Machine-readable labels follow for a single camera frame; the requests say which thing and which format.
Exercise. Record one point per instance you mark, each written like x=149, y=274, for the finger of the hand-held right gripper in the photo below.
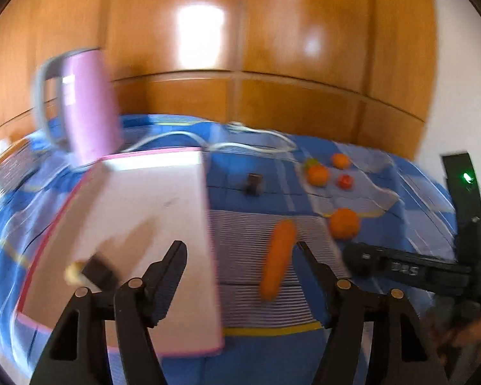
x=360, y=260

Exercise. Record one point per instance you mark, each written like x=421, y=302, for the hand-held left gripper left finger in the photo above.
x=171, y=265

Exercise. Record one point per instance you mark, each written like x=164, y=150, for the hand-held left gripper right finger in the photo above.
x=309, y=262

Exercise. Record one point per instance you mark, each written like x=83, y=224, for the orange carrot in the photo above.
x=278, y=256

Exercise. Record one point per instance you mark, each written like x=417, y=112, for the large orange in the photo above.
x=344, y=223

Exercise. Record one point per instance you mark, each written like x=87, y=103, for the pink-rimmed cardboard box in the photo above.
x=144, y=208

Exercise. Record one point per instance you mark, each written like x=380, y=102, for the dark chunk with white face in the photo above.
x=100, y=272

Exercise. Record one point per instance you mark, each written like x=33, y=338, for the red tomato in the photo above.
x=345, y=182

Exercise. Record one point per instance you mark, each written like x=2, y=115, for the medium orange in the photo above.
x=318, y=175

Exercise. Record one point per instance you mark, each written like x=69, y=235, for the dark cylindrical vegetable chunk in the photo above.
x=255, y=184

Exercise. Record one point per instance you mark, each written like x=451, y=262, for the person's right hand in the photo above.
x=475, y=329

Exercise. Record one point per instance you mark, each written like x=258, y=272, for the green lime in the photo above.
x=310, y=163

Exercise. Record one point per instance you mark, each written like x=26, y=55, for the small orange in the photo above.
x=340, y=161

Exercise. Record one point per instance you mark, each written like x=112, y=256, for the blue checked tablecloth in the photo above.
x=264, y=361

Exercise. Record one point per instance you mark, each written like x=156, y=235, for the pink electric kettle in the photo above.
x=90, y=108

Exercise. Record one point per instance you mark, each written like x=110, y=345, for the silver patterned tissue box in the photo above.
x=12, y=164

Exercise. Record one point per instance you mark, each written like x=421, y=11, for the wooden wardrobe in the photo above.
x=264, y=28

